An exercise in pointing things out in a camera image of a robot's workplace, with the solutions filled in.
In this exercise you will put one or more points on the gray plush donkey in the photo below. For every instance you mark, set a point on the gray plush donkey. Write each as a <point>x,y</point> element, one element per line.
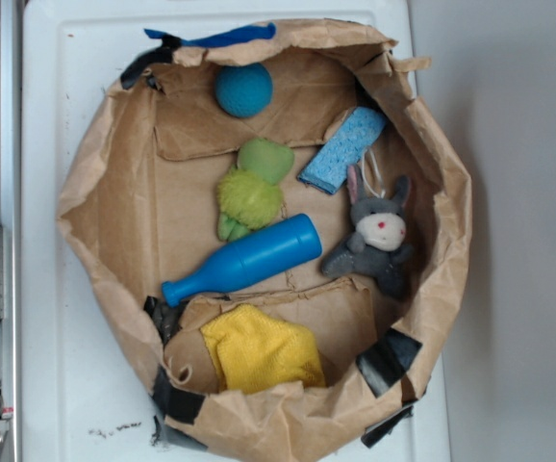
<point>376,247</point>

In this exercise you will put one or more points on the blue plastic bottle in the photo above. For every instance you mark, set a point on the blue plastic bottle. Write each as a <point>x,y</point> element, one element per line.
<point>254,258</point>

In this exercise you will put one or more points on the brown paper bag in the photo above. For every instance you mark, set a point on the brown paper bag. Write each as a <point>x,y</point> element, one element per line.
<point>138,208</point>

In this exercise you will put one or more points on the green plush toy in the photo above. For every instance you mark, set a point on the green plush toy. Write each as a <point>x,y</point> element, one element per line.
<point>249,195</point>

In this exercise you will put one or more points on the yellow cloth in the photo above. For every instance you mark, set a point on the yellow cloth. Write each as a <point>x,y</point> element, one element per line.
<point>252,351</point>

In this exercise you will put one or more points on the light blue sponge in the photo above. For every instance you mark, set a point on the light blue sponge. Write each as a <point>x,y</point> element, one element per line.
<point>327,170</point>

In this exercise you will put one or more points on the blue textured ball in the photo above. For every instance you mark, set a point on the blue textured ball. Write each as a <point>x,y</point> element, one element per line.
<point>243,91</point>

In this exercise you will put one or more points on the blue felt strip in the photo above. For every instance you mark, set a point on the blue felt strip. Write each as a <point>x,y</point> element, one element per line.
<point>239,35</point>

